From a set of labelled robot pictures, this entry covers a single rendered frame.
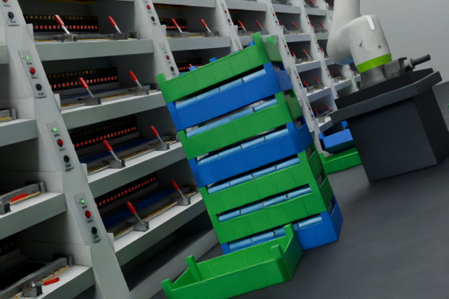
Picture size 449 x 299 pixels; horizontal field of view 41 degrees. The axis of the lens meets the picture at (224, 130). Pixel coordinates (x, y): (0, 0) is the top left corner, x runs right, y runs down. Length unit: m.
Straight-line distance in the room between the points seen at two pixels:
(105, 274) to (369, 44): 1.19
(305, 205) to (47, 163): 0.65
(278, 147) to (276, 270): 0.33
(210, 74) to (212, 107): 0.08
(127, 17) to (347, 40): 0.78
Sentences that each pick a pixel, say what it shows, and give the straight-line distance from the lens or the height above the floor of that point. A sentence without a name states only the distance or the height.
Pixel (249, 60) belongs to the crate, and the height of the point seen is 0.50.
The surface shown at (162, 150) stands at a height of 0.37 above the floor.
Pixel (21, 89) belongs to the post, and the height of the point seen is 0.62.
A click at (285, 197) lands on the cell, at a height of 0.14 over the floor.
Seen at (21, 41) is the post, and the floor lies 0.74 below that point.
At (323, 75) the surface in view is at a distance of 4.05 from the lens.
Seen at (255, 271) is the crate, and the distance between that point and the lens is 1.38.
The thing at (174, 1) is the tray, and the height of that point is 0.89.
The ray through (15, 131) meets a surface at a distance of 1.45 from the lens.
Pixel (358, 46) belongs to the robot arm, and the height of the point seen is 0.46.
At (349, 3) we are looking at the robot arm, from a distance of 2.37.
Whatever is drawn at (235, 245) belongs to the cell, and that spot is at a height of 0.06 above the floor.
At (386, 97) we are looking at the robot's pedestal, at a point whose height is 0.27.
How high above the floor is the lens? 0.37
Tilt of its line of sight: level
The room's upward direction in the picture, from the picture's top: 21 degrees counter-clockwise
